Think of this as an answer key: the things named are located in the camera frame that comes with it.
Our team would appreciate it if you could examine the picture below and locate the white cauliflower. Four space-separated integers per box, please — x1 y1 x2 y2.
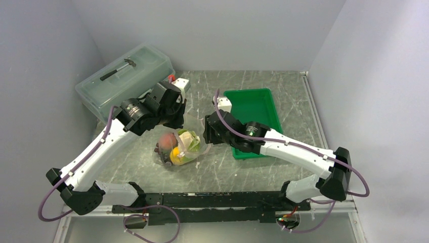
178 129 201 152

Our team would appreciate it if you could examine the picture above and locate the pink peach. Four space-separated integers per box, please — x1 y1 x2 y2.
158 133 178 150

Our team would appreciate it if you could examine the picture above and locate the clear zip top bag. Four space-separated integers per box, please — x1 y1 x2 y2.
152 114 211 167

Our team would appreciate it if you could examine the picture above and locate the orange fruit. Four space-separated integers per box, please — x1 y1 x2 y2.
169 146 189 166

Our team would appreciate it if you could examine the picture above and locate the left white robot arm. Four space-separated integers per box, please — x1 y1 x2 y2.
46 78 190 215

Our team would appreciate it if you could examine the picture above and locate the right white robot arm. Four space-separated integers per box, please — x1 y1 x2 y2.
203 110 352 210

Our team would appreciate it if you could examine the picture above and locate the clear plastic storage box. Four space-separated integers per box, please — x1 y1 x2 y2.
75 44 175 124

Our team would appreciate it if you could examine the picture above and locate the green plastic tray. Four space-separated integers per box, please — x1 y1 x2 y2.
223 88 283 160

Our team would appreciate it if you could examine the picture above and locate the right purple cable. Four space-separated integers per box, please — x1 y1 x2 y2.
213 88 370 234

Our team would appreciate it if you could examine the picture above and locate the purple cable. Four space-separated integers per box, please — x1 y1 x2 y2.
37 105 118 223
213 88 370 234

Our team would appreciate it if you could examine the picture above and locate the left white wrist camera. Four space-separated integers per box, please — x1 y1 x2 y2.
167 74 191 93

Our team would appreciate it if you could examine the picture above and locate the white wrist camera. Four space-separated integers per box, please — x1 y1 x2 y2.
212 97 232 113
167 74 191 93

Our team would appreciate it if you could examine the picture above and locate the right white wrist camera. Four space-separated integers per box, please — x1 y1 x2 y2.
212 97 232 113

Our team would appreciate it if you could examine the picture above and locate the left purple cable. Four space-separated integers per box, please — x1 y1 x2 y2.
37 105 118 223

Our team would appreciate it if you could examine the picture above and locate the black handled hammer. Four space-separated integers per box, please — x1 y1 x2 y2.
100 59 137 81

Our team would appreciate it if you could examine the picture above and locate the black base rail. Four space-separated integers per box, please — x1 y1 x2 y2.
112 191 311 226

